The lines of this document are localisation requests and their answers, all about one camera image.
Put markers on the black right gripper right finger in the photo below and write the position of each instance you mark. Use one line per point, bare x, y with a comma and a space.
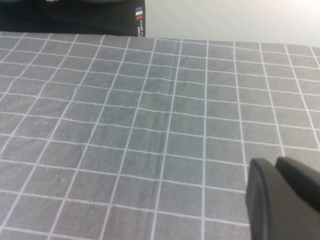
302, 182

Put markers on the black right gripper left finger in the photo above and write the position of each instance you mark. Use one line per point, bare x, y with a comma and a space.
270, 205

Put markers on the grey white-checked tablecloth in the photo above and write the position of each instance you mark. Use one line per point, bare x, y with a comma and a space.
150, 125

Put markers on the black trousers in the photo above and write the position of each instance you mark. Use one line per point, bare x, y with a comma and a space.
75, 17

